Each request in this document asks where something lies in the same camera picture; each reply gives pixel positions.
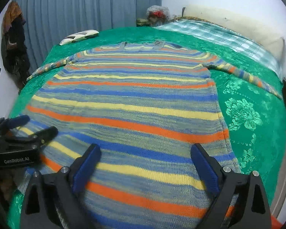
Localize green checked blanket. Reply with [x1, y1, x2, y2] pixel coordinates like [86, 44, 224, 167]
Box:
[155, 20, 283, 78]

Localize striped knit sweater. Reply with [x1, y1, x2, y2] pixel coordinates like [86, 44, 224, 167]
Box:
[26, 40, 283, 229]

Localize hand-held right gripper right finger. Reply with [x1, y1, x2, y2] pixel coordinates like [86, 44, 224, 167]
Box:
[191, 143, 272, 229]

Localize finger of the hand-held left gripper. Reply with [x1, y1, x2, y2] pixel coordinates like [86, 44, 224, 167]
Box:
[5, 126, 59, 151]
[0, 115, 30, 136]

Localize grey and red cloth bundle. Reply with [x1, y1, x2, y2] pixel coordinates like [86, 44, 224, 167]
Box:
[146, 5, 170, 27]

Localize hanging dark clothes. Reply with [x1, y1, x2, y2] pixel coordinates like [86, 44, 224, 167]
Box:
[1, 1, 30, 89]

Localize green floral bedspread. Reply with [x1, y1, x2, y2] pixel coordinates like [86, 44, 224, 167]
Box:
[7, 26, 286, 229]

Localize blue pleated curtain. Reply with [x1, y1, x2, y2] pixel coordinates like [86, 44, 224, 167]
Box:
[13, 0, 162, 72]

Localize olive folded cloth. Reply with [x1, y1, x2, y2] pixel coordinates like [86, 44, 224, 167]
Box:
[136, 18, 155, 27]

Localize small patterned pillow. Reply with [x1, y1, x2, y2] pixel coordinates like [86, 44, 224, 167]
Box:
[59, 30, 100, 46]

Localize cream bolster pillow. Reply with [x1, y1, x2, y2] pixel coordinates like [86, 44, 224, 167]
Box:
[183, 4, 285, 61]

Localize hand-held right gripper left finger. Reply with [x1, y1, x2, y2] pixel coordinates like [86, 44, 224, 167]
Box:
[21, 144, 102, 229]

